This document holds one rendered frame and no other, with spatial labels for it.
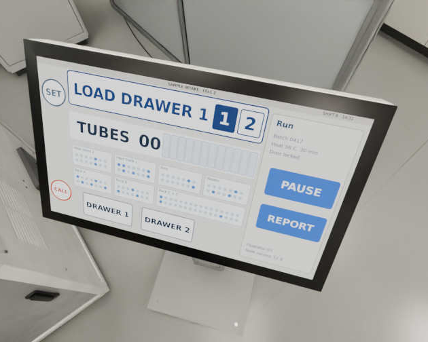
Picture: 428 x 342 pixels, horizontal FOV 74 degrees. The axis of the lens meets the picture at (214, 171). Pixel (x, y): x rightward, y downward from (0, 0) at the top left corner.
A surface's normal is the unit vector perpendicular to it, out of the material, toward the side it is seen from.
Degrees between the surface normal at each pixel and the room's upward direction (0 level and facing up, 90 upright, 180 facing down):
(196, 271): 3
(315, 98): 50
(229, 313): 3
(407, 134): 0
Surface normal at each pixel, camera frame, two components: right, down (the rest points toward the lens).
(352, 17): -0.76, 0.59
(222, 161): -0.21, 0.37
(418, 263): -0.01, -0.45
